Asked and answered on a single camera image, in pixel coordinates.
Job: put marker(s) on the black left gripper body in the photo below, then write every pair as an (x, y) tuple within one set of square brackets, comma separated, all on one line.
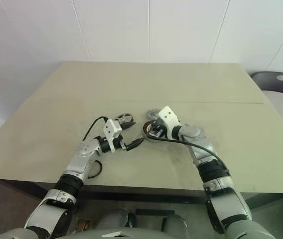
[(119, 144)]

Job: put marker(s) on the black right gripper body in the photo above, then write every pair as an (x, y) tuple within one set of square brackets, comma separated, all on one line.
[(163, 129)]

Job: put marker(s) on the round motor housing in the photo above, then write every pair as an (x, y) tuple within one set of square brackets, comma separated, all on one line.
[(147, 132)]

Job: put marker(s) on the silver round motor lid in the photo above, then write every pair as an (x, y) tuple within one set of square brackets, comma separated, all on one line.
[(152, 114)]

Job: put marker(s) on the spoked silver black rotor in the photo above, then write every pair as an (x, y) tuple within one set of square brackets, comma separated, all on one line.
[(125, 119)]

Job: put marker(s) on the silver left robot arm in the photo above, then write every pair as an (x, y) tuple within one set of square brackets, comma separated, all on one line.
[(81, 161)]

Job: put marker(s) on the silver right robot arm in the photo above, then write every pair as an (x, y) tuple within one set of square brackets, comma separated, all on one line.
[(198, 133)]

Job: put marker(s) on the grey rounded shape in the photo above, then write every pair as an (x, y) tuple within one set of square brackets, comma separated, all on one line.
[(174, 224), (114, 220)]

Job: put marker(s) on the black chair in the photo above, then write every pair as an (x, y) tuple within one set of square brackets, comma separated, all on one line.
[(276, 83)]

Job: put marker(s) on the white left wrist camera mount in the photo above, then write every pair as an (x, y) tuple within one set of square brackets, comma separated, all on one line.
[(112, 132)]

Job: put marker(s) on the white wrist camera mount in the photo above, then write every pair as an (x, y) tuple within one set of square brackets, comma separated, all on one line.
[(112, 132), (169, 115)]

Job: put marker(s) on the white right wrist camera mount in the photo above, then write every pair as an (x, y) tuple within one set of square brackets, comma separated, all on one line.
[(169, 115)]

